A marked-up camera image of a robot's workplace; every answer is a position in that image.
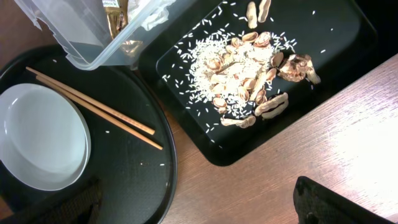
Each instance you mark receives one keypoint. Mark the grey plate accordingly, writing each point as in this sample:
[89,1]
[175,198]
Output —
[45,140]

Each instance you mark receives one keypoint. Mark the food scraps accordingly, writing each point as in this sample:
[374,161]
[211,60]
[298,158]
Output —
[224,68]

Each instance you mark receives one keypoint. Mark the black rectangular tray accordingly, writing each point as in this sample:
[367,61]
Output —
[336,34]

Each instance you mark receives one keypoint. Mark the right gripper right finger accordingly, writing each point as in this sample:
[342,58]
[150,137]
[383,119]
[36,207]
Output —
[316,204]

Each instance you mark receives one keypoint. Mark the wooden chopstick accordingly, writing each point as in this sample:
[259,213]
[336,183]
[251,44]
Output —
[100,113]
[93,102]

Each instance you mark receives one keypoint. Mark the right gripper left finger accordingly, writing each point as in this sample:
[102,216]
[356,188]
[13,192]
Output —
[81,208]

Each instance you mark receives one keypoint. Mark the gold foil wrapper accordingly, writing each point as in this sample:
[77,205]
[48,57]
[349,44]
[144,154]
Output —
[117,15]

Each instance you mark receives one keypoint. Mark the round black tray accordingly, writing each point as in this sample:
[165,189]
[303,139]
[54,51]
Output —
[136,181]

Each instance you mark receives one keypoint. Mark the white napkin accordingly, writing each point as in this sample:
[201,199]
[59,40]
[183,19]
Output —
[154,12]

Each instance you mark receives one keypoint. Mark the clear plastic bin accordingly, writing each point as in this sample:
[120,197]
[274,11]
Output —
[81,28]

